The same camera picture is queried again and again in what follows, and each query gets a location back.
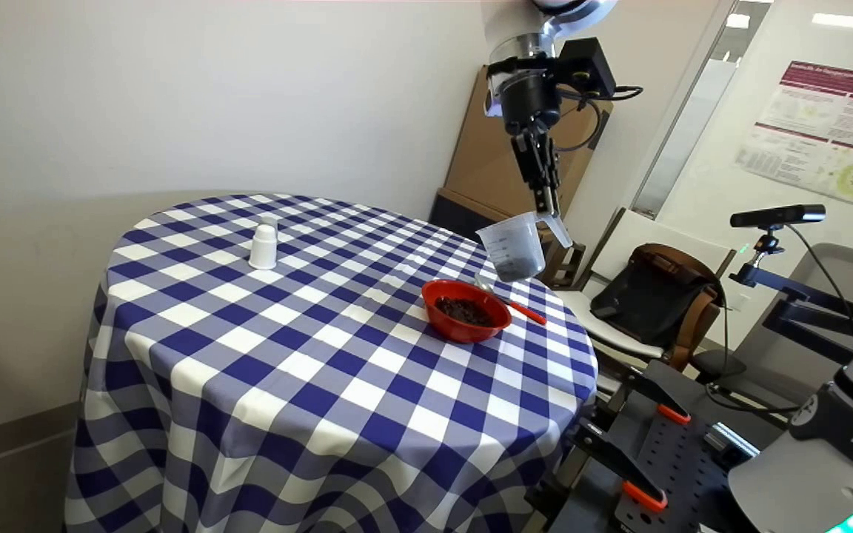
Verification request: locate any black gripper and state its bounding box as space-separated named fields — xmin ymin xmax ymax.
xmin=483 ymin=37 xmax=578 ymax=253

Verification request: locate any large brown cardboard box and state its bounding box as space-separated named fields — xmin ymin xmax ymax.
xmin=442 ymin=63 xmax=615 ymax=237

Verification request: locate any black and brown bag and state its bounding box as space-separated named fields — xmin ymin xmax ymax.
xmin=590 ymin=243 xmax=728 ymax=354

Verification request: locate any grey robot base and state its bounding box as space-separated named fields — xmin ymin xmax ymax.
xmin=726 ymin=305 xmax=853 ymax=533

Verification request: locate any silver metal wall strip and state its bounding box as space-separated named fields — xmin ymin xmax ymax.
xmin=631 ymin=0 xmax=776 ymax=223

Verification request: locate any blue white checkered tablecloth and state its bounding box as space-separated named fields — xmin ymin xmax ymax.
xmin=63 ymin=189 xmax=602 ymax=533

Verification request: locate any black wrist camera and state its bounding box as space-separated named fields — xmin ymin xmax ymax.
xmin=560 ymin=37 xmax=619 ymax=105

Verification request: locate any orange handled clamp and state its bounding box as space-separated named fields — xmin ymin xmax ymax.
xmin=582 ymin=423 xmax=673 ymax=518
xmin=642 ymin=380 xmax=695 ymax=432

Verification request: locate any wall poster with maroon header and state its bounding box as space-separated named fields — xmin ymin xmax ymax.
xmin=735 ymin=57 xmax=853 ymax=217

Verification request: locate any grey chair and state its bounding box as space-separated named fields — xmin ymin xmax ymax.
xmin=739 ymin=240 xmax=853 ymax=396

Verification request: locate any black camera bar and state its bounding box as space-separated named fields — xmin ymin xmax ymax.
xmin=726 ymin=201 xmax=828 ymax=232

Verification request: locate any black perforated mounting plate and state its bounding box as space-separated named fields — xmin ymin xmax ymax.
xmin=541 ymin=359 xmax=788 ymax=533

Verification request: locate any orange bowl with dark contents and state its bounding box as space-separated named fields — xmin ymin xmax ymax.
xmin=418 ymin=277 xmax=516 ymax=348

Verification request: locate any black camera tripod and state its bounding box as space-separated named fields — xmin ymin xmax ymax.
xmin=723 ymin=226 xmax=853 ymax=370

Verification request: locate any small white bottle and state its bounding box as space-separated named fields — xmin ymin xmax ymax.
xmin=245 ymin=217 xmax=282 ymax=277

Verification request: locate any metal spoon with red handle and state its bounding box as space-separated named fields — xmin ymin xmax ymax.
xmin=497 ymin=294 xmax=550 ymax=330

